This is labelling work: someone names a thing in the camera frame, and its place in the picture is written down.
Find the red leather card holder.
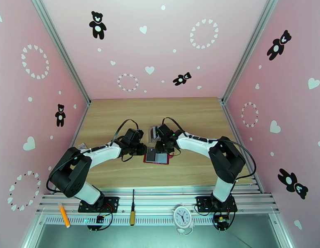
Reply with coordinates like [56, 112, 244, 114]
[143, 148, 175, 165]

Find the clear acrylic card stand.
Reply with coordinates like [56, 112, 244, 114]
[148, 125, 162, 143]

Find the white alarm clock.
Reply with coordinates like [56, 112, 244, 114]
[173, 206, 194, 234]

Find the black yellow electronics module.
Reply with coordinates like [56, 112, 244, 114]
[214, 214, 231, 229]

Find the orange marker pen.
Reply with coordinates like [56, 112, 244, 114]
[58, 203, 71, 229]

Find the left black camera cable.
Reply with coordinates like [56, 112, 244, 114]
[111, 119, 140, 146]

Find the black camera cable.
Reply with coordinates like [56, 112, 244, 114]
[161, 116, 186, 133]
[111, 119, 140, 146]

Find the right black camera cable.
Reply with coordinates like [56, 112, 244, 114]
[161, 116, 186, 133]

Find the aluminium front rail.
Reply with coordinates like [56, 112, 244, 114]
[36, 186, 280, 215]

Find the left aluminium side rail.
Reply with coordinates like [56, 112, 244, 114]
[50, 101, 91, 195]

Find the aluminium side rail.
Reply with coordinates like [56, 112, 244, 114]
[220, 98, 265, 195]
[50, 101, 91, 195]

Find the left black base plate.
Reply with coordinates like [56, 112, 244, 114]
[78, 196, 120, 213]

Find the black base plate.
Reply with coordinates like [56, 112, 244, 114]
[196, 196, 238, 213]
[78, 196, 120, 213]

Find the right aluminium side rail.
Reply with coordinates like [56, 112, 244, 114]
[220, 98, 265, 195]

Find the yellow handled screwdriver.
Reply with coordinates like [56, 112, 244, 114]
[130, 189, 137, 227]

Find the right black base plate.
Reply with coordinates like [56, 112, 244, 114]
[196, 196, 238, 213]

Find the slotted grey cable duct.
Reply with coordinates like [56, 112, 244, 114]
[42, 215, 274, 227]

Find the left aluminium frame post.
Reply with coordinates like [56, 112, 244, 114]
[29, 0, 91, 105]

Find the aluminium frame post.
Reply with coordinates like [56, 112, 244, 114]
[221, 0, 282, 104]
[29, 0, 91, 105]

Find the right aluminium frame post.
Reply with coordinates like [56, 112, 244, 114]
[221, 0, 282, 104]

